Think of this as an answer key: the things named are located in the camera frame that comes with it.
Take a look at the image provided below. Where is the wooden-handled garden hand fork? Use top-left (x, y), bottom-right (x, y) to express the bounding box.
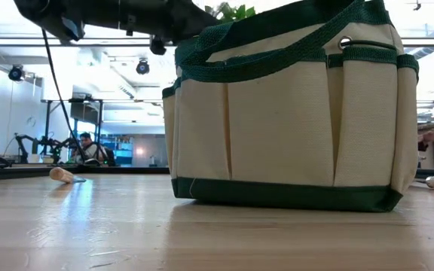
top-left (49, 166), bottom-right (87, 184)

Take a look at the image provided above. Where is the black ceiling lamp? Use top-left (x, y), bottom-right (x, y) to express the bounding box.
top-left (135, 58), bottom-right (151, 75)
top-left (8, 64), bottom-right (26, 82)

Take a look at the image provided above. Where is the cream and green gardening bag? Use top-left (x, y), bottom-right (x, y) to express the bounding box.
top-left (161, 0), bottom-right (420, 214)

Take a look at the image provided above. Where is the black table edge rail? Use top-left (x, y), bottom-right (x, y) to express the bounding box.
top-left (0, 164), bottom-right (434, 182)

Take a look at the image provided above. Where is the person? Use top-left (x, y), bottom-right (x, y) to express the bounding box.
top-left (74, 131), bottom-right (109, 166)

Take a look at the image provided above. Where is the dark grey mounted cabinet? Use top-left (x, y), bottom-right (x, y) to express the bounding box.
top-left (69, 102), bottom-right (100, 125)

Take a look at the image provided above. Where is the green leafy plant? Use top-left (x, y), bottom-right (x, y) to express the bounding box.
top-left (204, 2), bottom-right (258, 23)

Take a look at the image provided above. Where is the blue storage shelf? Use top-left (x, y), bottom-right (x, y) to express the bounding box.
top-left (102, 135), bottom-right (134, 166)

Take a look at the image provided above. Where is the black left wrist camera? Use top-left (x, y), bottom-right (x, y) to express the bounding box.
top-left (148, 35), bottom-right (168, 56)

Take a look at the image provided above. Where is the black background frame stand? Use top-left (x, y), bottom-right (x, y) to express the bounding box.
top-left (41, 98), bottom-right (105, 166)

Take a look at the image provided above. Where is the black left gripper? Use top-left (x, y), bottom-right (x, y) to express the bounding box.
top-left (84, 0), bottom-right (222, 44)

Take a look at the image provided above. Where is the black hanging cable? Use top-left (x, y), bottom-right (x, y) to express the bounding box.
top-left (41, 29), bottom-right (88, 166)

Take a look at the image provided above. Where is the black overhead frame bar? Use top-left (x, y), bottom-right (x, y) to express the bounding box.
top-left (0, 36), bottom-right (434, 47)

